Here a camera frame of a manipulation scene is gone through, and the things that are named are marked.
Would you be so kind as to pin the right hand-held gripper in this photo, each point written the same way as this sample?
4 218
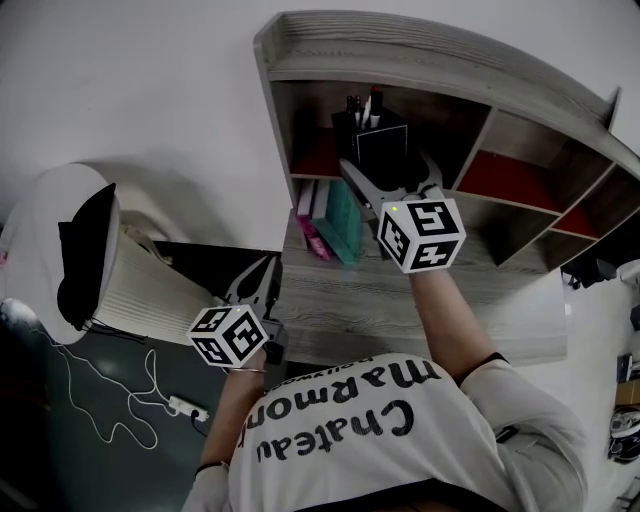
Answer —
420 235

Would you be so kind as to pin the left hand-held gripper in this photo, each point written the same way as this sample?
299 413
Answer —
230 335

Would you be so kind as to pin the black pen holder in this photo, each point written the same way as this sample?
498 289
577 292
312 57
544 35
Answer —
382 147

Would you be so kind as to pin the white pen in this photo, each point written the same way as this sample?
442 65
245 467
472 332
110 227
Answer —
367 114

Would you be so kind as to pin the black marker pen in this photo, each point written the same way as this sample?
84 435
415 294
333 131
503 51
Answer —
358 105
350 104

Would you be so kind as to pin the person's right forearm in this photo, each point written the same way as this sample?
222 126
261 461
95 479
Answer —
447 325

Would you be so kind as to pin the person's left forearm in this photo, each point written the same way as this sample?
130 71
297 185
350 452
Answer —
227 415

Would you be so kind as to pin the grey wooden desk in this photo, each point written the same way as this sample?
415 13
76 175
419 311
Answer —
380 310

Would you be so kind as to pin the teal book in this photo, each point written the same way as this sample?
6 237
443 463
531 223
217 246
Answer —
345 222

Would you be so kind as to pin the white book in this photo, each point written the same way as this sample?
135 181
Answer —
306 197

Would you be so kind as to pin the white slatted panel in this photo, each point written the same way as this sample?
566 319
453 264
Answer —
145 300

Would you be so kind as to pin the grey wooden shelf unit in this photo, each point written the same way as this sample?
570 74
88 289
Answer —
450 65

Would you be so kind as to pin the white power strip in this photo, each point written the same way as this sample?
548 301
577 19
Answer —
187 406

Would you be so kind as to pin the black cloth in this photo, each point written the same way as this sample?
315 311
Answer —
85 260

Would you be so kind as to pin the black chair base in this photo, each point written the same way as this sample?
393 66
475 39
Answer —
590 272

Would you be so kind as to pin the white chair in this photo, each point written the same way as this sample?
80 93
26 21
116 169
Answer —
35 235

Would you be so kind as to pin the person's white printed shirt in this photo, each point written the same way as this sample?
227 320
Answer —
450 450

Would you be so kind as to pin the brown cardboard box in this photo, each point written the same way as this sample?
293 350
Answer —
629 392

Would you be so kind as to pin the black and white helmet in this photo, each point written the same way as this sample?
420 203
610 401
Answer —
624 435

